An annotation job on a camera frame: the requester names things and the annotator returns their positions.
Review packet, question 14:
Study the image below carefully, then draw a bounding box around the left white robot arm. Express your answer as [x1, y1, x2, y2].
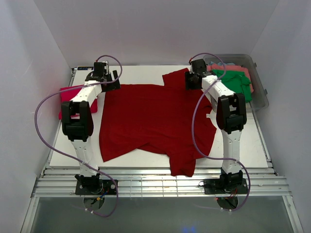
[61, 61, 121, 194]

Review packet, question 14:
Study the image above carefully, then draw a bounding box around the blue label sticker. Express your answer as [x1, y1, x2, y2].
[77, 66, 94, 71]

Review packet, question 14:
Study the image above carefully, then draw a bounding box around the green t shirt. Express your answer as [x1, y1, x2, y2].
[211, 69, 252, 103]

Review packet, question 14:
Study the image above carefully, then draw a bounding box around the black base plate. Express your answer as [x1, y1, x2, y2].
[198, 179, 248, 195]
[74, 179, 117, 196]

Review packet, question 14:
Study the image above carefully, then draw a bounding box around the clear plastic bin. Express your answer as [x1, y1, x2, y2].
[203, 54, 269, 113]

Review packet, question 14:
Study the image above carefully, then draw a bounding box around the light blue t shirt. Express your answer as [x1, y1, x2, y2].
[208, 61, 236, 66]

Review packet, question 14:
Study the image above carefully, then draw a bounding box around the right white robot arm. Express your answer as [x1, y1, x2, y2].
[185, 59, 249, 194]

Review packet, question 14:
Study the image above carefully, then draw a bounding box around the salmon pink t shirt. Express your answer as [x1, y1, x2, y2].
[207, 63, 255, 94]

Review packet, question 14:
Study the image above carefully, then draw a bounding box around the dark red t shirt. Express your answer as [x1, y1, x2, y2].
[99, 69, 216, 177]

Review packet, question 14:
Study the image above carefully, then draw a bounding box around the folded pink red t shirt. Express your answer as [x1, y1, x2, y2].
[60, 85, 98, 114]

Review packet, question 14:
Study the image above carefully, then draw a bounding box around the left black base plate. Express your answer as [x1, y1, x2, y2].
[74, 179, 117, 196]

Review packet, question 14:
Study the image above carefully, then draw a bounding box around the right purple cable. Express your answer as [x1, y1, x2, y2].
[189, 52, 252, 212]

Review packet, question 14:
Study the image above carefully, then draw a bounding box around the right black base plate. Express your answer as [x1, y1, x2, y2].
[198, 179, 248, 195]

